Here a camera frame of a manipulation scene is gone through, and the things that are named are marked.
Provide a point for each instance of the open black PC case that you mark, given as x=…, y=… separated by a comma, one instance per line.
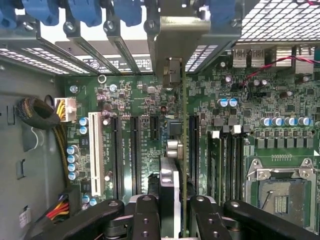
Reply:
x=25, y=155

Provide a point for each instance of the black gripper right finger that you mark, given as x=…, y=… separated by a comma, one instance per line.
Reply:
x=207, y=220

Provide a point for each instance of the installed green RAM stick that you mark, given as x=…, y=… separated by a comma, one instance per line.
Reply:
x=215, y=170

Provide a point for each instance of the CPU socket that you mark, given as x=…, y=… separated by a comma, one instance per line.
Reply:
x=287, y=190

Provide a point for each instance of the silver rear port block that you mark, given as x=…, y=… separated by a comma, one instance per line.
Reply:
x=305, y=60
x=283, y=56

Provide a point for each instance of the green motherboard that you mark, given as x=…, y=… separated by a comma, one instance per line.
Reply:
x=200, y=90

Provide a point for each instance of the white expansion slot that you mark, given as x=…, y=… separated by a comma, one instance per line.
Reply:
x=96, y=155

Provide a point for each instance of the black power connector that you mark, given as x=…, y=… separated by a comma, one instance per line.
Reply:
x=73, y=200

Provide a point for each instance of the perforated metal slot cover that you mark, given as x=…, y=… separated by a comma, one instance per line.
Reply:
x=25, y=63
x=62, y=62
x=200, y=57

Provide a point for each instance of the RAM slot black clips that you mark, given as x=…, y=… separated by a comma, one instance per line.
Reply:
x=226, y=170

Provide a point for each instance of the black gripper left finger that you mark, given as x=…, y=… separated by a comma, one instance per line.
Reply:
x=145, y=220

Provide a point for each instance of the silver USB port block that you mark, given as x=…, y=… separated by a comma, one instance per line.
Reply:
x=247, y=58

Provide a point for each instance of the white power connector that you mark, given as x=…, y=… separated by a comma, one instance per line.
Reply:
x=70, y=107

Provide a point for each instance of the blue slot retainer clip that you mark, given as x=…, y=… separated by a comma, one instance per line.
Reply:
x=85, y=12
x=127, y=12
x=7, y=15
x=222, y=12
x=40, y=11

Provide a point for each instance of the black short expansion slot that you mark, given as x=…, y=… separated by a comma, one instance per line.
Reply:
x=154, y=127

